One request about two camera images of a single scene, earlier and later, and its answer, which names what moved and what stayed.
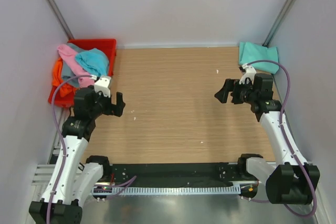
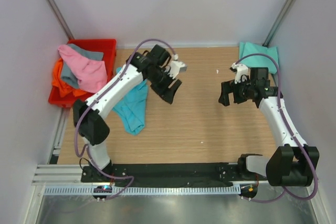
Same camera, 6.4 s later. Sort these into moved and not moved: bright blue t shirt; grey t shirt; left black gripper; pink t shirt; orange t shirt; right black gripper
Moved: bright blue t shirt; left black gripper
Not moved: grey t shirt; right black gripper; orange t shirt; pink t shirt
